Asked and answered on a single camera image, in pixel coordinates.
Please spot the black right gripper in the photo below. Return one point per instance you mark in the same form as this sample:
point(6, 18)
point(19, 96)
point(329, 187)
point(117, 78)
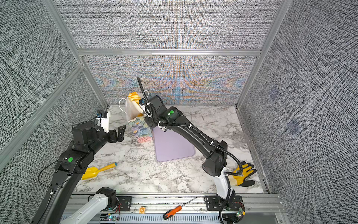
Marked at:
point(150, 122)

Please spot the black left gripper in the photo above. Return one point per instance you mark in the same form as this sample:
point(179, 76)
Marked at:
point(113, 133)

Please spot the floral paper gift bag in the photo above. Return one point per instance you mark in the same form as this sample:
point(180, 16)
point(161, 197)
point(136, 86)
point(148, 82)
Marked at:
point(136, 121)

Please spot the twisted braid bread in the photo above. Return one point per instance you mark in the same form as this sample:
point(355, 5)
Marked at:
point(133, 95)

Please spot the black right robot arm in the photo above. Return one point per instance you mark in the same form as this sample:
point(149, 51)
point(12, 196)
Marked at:
point(219, 163)

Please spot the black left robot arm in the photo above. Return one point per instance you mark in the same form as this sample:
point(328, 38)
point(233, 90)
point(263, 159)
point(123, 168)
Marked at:
point(88, 139)

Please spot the lilac plastic tray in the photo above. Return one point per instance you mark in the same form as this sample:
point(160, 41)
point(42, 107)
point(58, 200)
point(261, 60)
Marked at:
point(170, 145)

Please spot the yellow plastic scoop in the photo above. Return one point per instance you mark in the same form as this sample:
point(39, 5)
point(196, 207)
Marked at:
point(92, 172)

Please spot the small orange tag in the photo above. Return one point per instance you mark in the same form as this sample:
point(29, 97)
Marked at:
point(142, 210)

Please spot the yellow black work glove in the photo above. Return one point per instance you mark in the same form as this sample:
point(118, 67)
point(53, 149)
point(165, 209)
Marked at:
point(242, 180)

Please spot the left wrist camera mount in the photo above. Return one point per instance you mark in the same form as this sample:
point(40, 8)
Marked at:
point(102, 119)

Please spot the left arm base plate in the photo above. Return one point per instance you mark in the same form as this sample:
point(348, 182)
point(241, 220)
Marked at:
point(123, 203)

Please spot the orange handled screwdriver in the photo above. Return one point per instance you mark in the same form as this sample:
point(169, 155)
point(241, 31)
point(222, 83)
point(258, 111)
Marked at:
point(172, 212)

